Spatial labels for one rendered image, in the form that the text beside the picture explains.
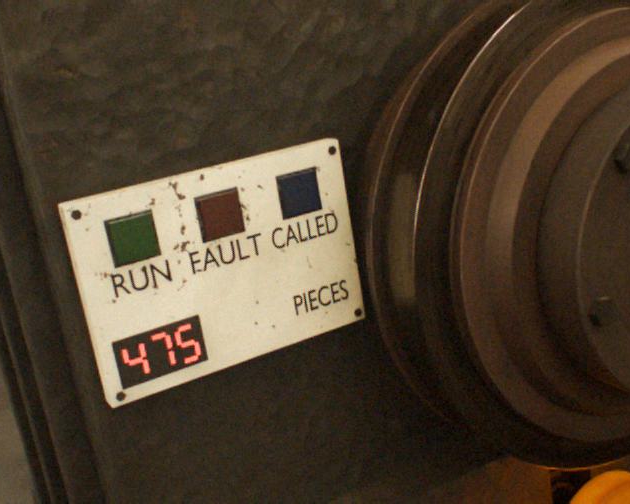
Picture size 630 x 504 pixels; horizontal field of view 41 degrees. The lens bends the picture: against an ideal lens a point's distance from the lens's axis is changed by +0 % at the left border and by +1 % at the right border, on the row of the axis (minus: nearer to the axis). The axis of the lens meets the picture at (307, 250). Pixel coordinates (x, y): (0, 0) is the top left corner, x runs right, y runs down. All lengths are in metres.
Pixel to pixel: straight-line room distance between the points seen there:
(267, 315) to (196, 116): 0.19
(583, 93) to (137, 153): 0.38
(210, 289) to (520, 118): 0.30
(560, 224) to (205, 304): 0.31
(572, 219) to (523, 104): 0.10
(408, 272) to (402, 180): 0.08
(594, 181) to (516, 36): 0.14
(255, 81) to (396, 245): 0.20
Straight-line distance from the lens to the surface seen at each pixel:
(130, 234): 0.72
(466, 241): 0.70
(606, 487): 0.98
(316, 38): 0.81
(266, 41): 0.78
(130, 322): 0.74
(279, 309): 0.79
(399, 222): 0.72
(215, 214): 0.74
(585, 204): 0.69
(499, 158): 0.71
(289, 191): 0.77
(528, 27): 0.75
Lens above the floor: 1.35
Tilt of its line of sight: 15 degrees down
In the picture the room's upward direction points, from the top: 10 degrees counter-clockwise
